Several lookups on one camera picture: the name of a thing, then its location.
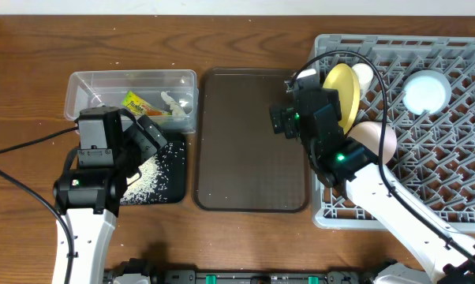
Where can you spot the black tray bin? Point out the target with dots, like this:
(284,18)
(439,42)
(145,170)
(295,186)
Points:
(176,185)

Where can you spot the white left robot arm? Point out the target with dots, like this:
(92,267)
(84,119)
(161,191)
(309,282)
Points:
(95,177)

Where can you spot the clear plastic bin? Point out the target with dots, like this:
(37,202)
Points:
(108,88)

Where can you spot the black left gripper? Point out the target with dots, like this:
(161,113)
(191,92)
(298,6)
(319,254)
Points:
(148,150)

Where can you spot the light blue bowl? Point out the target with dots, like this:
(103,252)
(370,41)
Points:
(426,91)

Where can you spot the dark brown serving tray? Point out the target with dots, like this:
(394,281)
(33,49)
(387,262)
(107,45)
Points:
(242,164)

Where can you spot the spilled rice pile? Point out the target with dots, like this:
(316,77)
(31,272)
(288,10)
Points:
(146,185)

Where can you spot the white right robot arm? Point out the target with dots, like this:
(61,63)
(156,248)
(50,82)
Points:
(355,165)

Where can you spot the yellow plate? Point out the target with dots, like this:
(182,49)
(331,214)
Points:
(343,79)

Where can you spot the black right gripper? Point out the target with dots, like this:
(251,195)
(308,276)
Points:
(284,121)

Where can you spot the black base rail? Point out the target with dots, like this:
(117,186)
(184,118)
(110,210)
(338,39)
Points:
(141,271)

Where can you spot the grey dishwasher rack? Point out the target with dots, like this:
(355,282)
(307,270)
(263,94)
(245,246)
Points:
(435,156)

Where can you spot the yellow green snack wrapper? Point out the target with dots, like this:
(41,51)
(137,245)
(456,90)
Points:
(139,106)

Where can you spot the white cup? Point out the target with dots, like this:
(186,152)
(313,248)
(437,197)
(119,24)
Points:
(365,76)

